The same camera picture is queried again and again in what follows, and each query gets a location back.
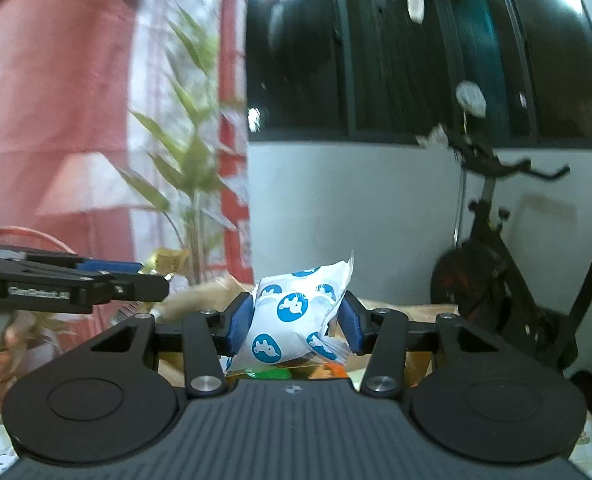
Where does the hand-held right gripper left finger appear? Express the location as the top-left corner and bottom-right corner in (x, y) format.
(90, 292), (254, 397)

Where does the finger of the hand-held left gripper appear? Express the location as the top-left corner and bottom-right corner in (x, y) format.
(26, 254), (144, 276)
(92, 272), (170, 307)

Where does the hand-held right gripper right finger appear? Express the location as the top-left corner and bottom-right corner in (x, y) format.
(337, 292), (502, 398)

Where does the gold snack packet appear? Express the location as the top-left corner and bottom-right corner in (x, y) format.
(143, 249), (189, 281)

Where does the orange snack packet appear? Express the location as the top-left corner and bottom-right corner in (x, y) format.
(306, 357), (351, 381)

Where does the white blue rabbit snack packet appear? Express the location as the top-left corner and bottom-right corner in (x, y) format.
(224, 255), (355, 373)

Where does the green snack packet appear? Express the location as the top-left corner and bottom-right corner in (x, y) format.
(236, 366), (301, 382)

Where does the cardboard box with plastic liner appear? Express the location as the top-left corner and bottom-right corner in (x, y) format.
(158, 277), (459, 396)

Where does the black exercise bike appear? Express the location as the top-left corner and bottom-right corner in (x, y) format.
(428, 127), (592, 411)

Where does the crumpled white tissue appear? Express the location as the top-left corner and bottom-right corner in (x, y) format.
(415, 124), (451, 150)

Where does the dark glass window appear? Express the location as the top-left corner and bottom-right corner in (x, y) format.
(246, 0), (592, 151)

